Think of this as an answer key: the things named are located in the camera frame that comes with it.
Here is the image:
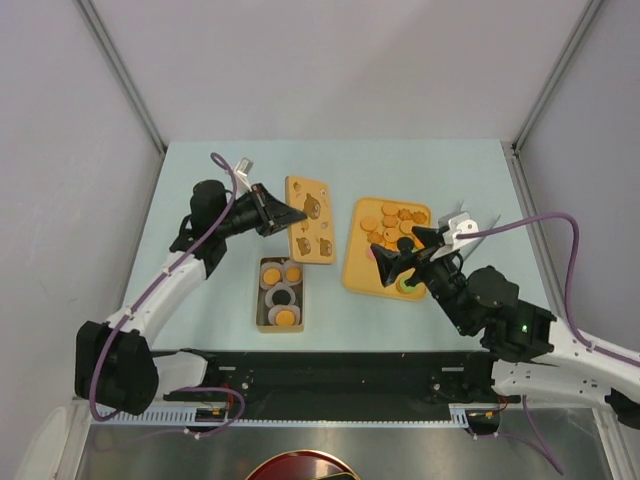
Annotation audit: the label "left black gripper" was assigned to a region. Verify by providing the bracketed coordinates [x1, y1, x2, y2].
[215, 183, 306, 238]

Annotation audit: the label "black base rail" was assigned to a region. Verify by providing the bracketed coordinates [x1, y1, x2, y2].
[164, 351, 500, 422]

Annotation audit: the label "left aluminium frame post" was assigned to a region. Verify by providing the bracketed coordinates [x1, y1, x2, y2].
[73, 0, 168, 158]

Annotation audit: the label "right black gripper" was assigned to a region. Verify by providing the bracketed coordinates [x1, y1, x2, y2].
[368, 227, 470, 334]

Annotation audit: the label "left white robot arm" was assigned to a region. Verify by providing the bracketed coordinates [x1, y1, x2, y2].
[74, 180, 307, 415]

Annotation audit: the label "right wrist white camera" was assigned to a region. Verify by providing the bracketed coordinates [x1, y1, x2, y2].
[430, 211, 479, 262]

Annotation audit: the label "metal tongs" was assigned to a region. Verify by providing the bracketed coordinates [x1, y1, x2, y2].
[447, 198, 502, 266]

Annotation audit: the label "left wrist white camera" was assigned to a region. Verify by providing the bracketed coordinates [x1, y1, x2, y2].
[233, 157, 254, 195]

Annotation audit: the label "white cable duct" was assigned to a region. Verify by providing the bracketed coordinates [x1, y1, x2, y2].
[92, 403, 501, 429]

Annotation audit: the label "aluminium frame post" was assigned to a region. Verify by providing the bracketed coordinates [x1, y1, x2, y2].
[511, 0, 608, 154]
[73, 0, 168, 158]

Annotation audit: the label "black cookie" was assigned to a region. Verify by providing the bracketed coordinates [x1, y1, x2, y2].
[271, 289, 292, 306]

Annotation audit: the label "yellow cookie tray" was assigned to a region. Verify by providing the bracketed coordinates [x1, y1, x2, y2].
[342, 197, 431, 301]

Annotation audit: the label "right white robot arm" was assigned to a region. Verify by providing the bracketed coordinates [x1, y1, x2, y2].
[372, 228, 639, 429]

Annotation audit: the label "right aluminium frame post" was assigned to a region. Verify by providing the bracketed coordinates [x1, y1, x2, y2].
[511, 0, 608, 154]

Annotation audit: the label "dark red round object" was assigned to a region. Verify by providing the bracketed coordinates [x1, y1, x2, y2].
[246, 450, 360, 480]

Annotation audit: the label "wrist white camera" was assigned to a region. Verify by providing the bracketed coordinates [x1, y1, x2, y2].
[430, 211, 479, 262]
[233, 157, 254, 195]

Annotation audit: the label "orange cookie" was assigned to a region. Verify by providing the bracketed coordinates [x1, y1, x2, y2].
[274, 310, 297, 327]
[262, 267, 282, 286]
[285, 266, 302, 283]

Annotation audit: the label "silver tin lid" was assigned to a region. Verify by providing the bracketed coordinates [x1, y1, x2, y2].
[285, 175, 336, 265]

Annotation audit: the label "green sandwich cookie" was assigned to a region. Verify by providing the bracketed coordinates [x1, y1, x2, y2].
[396, 273, 417, 295]

